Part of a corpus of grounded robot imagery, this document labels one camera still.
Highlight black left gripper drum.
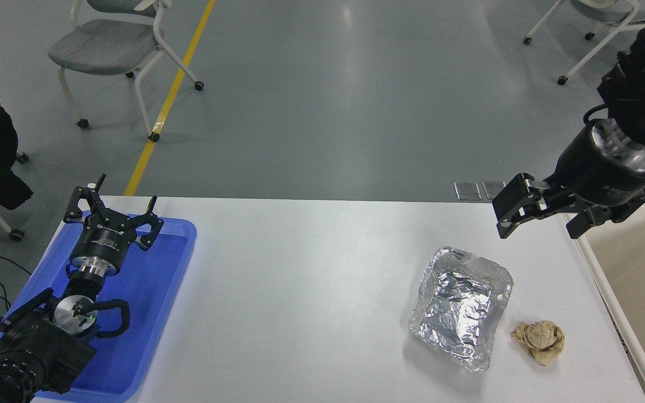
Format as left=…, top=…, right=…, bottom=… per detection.
left=72, top=214, right=138, bottom=265

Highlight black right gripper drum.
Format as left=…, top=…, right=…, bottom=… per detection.
left=548, top=120, right=645, bottom=209

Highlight silver foil tray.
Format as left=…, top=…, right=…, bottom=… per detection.
left=409, top=246, right=514, bottom=372

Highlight blue plastic tray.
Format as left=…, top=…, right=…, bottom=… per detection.
left=0, top=212, right=198, bottom=402

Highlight large pale bin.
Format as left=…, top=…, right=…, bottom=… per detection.
left=563, top=203, right=645, bottom=403

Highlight white chair base with casters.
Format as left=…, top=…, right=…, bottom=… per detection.
left=0, top=150, right=30, bottom=242

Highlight crumpled tan paper ball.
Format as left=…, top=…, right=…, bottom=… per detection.
left=511, top=320, right=565, bottom=367

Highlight grey chair with white frame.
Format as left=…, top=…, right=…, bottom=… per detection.
left=523, top=0, right=645, bottom=86
left=48, top=0, right=205, bottom=143

